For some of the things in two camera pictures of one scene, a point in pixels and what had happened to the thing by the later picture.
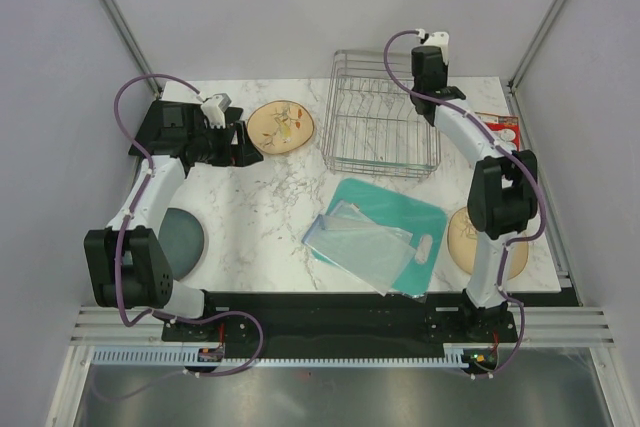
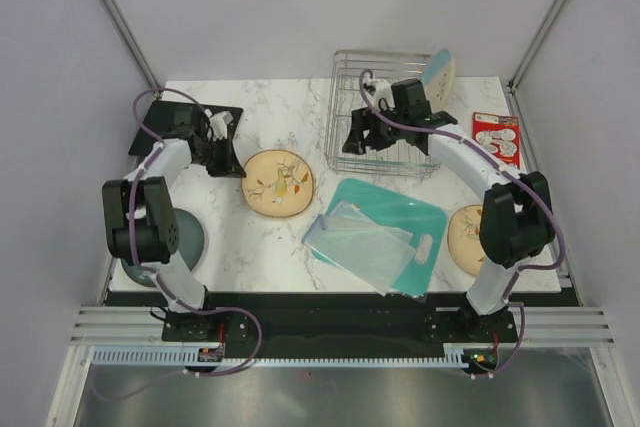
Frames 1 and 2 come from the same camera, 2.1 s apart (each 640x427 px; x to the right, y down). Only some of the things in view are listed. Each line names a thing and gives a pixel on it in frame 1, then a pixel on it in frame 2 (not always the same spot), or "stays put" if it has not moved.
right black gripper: (445, 70) to (364, 119)
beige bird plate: (280, 126) to (278, 183)
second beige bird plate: (462, 241) stays put
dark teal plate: (182, 239) stays put
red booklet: (506, 128) stays put
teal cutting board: (426, 223) stays put
